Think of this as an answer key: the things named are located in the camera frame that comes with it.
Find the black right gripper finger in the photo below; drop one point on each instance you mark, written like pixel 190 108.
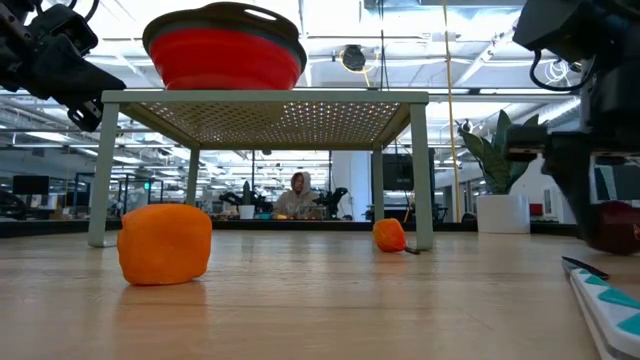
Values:
pixel 570 165

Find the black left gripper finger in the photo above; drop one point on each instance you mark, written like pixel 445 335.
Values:
pixel 75 75

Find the dark red toy pomegranate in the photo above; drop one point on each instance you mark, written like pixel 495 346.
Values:
pixel 617 230

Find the red collapsible bowl grey rim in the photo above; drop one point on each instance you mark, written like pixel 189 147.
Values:
pixel 225 60

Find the orange toy mandarin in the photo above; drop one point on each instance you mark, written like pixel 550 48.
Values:
pixel 165 245

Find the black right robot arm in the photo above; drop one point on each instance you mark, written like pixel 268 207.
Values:
pixel 625 20

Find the small red background box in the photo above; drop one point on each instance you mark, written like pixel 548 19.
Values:
pixel 536 210

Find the snake plant in white pot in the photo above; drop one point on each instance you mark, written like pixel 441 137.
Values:
pixel 502 215

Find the dark background monitor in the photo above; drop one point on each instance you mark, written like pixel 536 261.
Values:
pixel 30 185
pixel 397 170

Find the small orange toy pepper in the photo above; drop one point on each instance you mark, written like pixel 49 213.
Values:
pixel 389 235

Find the green perforated metal riser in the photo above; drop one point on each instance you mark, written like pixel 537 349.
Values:
pixel 270 122

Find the person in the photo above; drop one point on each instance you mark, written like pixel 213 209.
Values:
pixel 297 200

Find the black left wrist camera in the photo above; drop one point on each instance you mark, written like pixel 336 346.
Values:
pixel 65 30

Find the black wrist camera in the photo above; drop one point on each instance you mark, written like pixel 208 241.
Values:
pixel 555 25
pixel 65 30

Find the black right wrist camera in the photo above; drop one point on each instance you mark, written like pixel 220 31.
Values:
pixel 555 25

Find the black aluminium rig frame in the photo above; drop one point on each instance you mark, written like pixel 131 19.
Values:
pixel 300 225

